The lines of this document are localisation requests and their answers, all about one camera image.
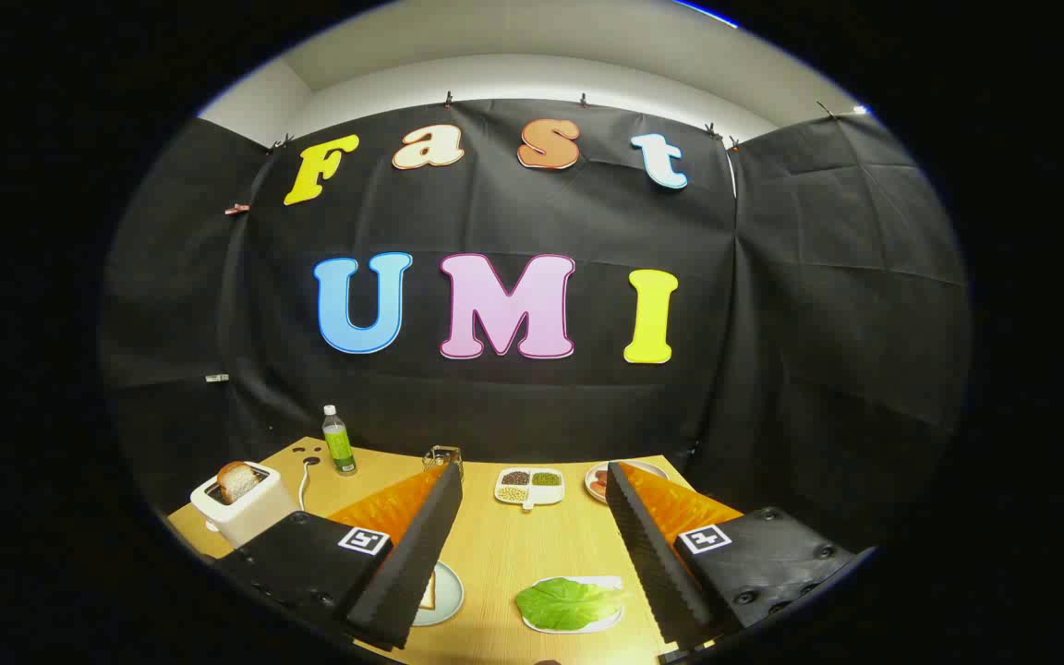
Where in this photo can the green lettuce leaf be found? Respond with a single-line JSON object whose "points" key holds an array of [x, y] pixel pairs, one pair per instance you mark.
{"points": [[564, 605]]}

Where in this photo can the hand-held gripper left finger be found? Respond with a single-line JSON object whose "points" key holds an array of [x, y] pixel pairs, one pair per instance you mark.
{"points": [[412, 554]]}

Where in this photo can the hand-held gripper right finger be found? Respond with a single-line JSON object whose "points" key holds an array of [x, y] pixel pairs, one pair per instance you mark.
{"points": [[652, 554]]}

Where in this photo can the pale green round plate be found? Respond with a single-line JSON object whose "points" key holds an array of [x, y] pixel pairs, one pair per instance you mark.
{"points": [[447, 596]]}

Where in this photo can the round white plate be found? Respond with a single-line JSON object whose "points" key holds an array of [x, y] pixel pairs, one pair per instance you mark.
{"points": [[592, 494]]}

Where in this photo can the brown-crusted bread slice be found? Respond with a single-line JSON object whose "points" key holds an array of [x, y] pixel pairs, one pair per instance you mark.
{"points": [[236, 482]]}

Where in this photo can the white divided bean dish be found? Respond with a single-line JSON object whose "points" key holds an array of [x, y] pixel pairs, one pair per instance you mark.
{"points": [[530, 488]]}

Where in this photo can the green label plastic bottle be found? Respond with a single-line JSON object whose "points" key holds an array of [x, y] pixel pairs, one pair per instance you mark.
{"points": [[340, 448]]}

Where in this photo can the brown meat steak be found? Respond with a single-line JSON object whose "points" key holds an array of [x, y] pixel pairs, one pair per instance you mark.
{"points": [[599, 481]]}

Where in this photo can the white square plate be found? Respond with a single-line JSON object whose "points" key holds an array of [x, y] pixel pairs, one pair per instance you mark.
{"points": [[601, 584]]}

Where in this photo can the black backdrop cloth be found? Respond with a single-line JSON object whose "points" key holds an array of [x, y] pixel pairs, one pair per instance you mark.
{"points": [[587, 416]]}

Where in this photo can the white toaster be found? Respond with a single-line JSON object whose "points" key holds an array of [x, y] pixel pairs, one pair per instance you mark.
{"points": [[250, 517]]}

